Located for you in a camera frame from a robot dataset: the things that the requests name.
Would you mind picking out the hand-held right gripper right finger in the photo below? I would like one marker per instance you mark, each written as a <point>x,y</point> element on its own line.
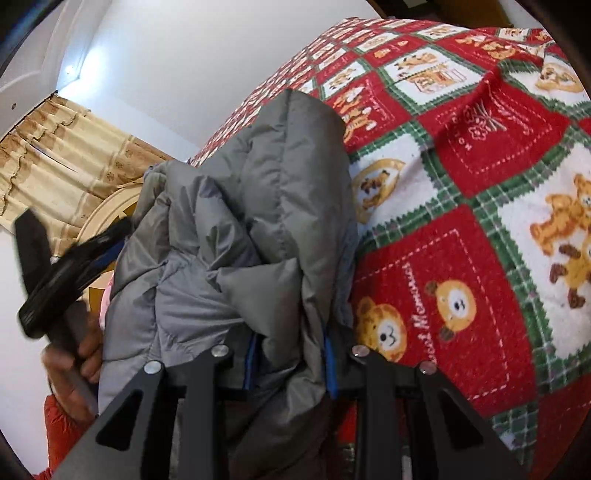
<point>331,369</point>

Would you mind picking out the ceiling spotlight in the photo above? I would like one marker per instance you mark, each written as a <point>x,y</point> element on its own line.
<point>70,70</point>

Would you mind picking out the grey puffer jacket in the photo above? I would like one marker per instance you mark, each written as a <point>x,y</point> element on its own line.
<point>277,207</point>

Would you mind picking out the beige patterned curtain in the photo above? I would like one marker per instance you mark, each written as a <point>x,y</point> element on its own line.
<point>69,152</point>

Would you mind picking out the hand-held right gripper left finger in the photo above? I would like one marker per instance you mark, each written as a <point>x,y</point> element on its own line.
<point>250,369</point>

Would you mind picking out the person's left forearm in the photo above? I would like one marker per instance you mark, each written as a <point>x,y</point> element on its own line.
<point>60,438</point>

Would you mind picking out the red bear print bed sheet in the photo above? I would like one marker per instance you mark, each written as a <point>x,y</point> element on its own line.
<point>461,207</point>

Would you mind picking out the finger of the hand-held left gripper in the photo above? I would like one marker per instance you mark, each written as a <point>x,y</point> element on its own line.
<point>113,251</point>

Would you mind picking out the cream wooden headboard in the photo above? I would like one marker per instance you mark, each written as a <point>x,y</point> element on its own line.
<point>108,210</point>

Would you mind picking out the person's left hand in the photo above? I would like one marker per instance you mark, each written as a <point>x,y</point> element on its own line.
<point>91,350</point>

